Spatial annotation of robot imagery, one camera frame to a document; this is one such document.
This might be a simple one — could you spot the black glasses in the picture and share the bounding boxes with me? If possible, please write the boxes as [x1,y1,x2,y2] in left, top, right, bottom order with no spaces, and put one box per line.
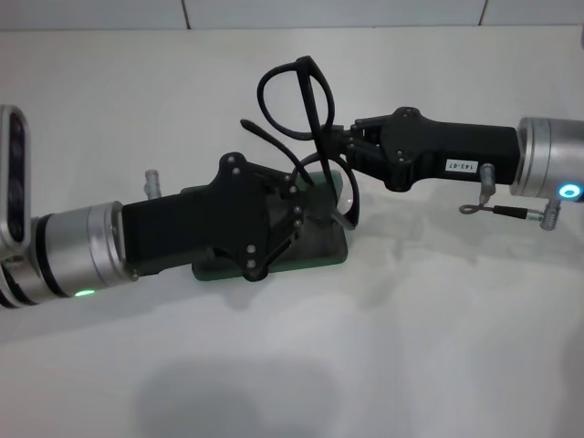
[240,55,361,232]

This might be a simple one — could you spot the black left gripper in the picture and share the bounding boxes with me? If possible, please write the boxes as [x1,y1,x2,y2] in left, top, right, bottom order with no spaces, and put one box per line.
[121,151,330,285]

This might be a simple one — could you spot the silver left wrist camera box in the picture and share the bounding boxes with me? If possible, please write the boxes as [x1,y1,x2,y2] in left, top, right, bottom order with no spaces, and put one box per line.
[0,104,32,251]

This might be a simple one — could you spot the right arm cable with plugs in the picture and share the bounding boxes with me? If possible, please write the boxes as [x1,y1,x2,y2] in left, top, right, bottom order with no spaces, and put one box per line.
[458,162,566,233]

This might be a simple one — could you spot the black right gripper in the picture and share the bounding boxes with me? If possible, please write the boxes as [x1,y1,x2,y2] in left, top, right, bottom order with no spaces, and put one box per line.
[320,107,522,193]

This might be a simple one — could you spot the green glasses case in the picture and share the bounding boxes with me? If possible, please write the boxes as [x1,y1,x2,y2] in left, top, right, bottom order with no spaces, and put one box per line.
[180,168,350,282]

